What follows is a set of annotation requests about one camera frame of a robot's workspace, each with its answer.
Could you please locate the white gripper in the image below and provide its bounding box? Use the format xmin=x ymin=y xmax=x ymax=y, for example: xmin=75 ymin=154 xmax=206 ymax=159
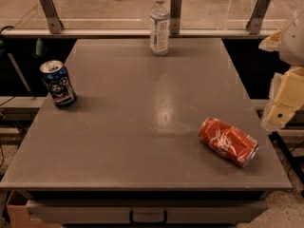
xmin=258 ymin=6 xmax=304 ymax=130

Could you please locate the cardboard box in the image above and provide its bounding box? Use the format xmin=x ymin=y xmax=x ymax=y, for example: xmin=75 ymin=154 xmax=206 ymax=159
xmin=6 ymin=191 xmax=61 ymax=228

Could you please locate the right metal rail bracket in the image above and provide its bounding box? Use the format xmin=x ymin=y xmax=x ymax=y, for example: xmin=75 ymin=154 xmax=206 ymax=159
xmin=246 ymin=0 xmax=272 ymax=35

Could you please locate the blue pepsi can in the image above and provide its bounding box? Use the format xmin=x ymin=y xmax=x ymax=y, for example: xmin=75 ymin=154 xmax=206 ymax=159
xmin=40 ymin=60 xmax=77 ymax=107

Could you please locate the red coke can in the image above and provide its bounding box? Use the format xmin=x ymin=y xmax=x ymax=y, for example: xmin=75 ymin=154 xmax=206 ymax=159
xmin=199 ymin=118 xmax=258 ymax=167

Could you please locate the black drawer handle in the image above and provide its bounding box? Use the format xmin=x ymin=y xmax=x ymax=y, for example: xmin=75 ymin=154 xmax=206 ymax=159
xmin=129 ymin=210 xmax=168 ymax=225

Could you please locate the left metal rail bracket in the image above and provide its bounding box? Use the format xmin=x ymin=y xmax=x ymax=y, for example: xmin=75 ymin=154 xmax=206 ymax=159
xmin=39 ymin=0 xmax=63 ymax=34

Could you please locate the grey table drawer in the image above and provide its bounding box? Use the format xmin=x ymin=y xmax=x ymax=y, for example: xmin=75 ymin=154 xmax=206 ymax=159
xmin=26 ymin=200 xmax=268 ymax=225

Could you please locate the clear plastic water bottle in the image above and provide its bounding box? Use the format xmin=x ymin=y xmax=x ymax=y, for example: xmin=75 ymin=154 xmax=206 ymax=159
xmin=150 ymin=0 xmax=170 ymax=56

